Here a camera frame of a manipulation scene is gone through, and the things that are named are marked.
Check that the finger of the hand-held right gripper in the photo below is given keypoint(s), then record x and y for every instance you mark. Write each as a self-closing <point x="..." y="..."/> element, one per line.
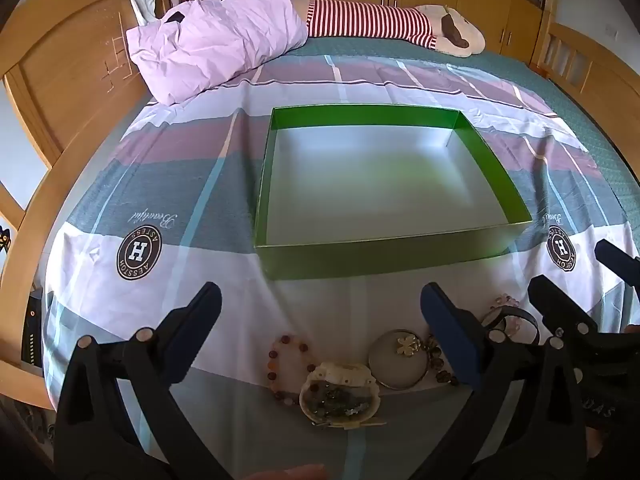
<point x="555" y="305"/>
<point x="620" y="262"/>

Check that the black electronic device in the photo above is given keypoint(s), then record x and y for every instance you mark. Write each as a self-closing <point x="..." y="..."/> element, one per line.
<point x="32" y="330"/>

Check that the yellow black object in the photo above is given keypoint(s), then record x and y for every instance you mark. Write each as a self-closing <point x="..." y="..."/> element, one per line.
<point x="4" y="242"/>

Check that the silver bangle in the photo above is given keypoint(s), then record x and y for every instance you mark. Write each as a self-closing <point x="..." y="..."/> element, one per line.
<point x="400" y="380"/>

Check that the striped plush toy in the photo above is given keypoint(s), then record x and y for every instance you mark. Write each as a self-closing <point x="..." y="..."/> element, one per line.
<point x="370" y="20"/>

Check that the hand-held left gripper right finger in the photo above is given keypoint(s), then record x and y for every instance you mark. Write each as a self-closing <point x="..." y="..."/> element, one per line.
<point x="446" y="327"/>

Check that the wooden footboard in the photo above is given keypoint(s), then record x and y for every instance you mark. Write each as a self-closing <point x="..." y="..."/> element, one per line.
<point x="585" y="60"/>

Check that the person's right hand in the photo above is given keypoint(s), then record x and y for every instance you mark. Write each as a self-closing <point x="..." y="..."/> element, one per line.
<point x="595" y="442"/>

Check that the green cardboard box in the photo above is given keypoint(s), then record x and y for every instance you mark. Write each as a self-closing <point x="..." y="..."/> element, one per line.
<point x="370" y="185"/>

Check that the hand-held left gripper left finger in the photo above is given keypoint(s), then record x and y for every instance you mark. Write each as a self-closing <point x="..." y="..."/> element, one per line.
<point x="199" y="321"/>

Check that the wooden headboard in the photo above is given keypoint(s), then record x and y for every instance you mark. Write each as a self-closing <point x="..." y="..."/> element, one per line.
<point x="60" y="70"/>

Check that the black bangle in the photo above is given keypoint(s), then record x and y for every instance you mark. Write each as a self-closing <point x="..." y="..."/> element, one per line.
<point x="515" y="312"/>

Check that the teal bedspread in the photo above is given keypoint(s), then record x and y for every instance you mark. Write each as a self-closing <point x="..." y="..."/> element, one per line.
<point x="575" y="110"/>

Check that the printed bedsheet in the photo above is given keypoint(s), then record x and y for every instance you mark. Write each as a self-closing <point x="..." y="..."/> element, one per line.
<point x="150" y="200"/>

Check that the person's left hand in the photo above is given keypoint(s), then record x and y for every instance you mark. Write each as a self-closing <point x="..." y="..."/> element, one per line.
<point x="285" y="474"/>

